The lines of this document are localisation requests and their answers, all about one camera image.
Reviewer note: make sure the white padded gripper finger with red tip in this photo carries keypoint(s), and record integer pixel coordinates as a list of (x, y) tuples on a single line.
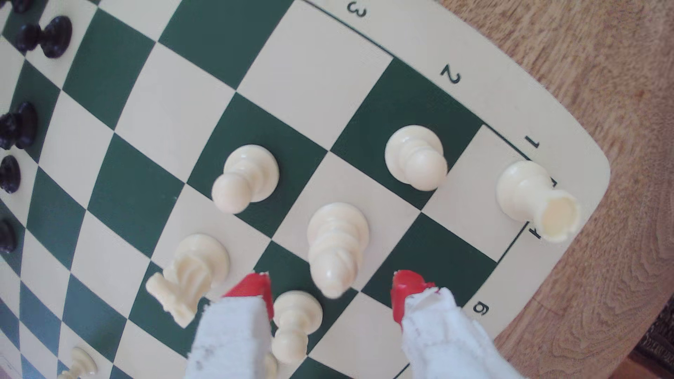
[(447, 342), (231, 337)]

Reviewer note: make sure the white chess bishop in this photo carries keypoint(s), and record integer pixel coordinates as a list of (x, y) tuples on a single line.
[(337, 242)]

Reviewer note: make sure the white chess pawn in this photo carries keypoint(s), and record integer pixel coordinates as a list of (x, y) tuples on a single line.
[(247, 173), (295, 316), (416, 158), (81, 360)]

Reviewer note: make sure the white chess knight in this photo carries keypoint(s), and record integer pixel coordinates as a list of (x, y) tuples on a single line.
[(195, 263)]

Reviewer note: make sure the white chess rook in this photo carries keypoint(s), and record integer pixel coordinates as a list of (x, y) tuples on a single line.
[(526, 195)]

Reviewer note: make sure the green white chess board mat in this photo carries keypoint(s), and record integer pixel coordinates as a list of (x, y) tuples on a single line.
[(158, 121)]

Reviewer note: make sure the black chess pawn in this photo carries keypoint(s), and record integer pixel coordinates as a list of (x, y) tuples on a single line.
[(55, 37), (6, 237), (9, 173)]

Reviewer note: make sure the black chess knight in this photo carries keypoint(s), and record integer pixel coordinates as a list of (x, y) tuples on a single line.
[(23, 123)]

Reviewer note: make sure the black chess bishop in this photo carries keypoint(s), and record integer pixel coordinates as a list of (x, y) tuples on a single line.
[(18, 4)]

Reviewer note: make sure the dark patterned rug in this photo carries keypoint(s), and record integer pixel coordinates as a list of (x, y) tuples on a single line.
[(658, 337)]

